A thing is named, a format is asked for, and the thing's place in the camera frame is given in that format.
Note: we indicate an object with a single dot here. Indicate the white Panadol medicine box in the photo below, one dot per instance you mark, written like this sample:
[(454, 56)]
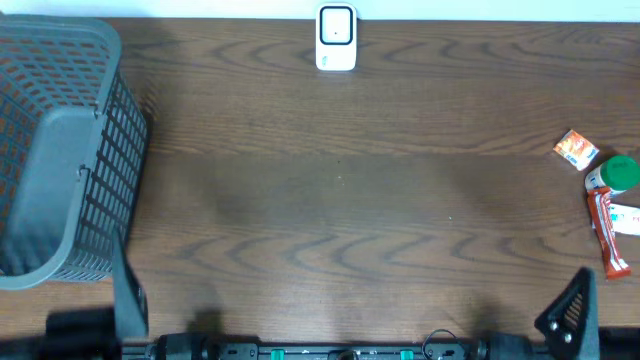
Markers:
[(625, 219)]

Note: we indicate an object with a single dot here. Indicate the orange Top chocolate bar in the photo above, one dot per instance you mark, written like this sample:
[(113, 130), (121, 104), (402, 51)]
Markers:
[(598, 203)]

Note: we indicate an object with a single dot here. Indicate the green-lidded white jar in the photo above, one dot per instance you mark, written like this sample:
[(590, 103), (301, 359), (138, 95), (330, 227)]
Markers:
[(620, 173)]

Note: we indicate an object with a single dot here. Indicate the orange snack packet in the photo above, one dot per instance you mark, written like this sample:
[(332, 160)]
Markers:
[(576, 149)]

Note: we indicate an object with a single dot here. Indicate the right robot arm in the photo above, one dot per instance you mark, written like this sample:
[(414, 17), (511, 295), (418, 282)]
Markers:
[(615, 343)]

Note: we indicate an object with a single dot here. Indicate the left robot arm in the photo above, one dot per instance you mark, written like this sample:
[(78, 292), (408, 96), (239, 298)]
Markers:
[(95, 333)]

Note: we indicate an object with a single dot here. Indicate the white barcode scanner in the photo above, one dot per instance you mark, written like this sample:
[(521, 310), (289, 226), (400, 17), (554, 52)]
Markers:
[(336, 37)]

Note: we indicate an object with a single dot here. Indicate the grey plastic mesh basket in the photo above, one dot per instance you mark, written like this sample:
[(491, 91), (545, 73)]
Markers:
[(73, 146)]

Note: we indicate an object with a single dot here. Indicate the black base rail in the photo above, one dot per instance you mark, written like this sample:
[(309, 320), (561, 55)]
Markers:
[(435, 347)]

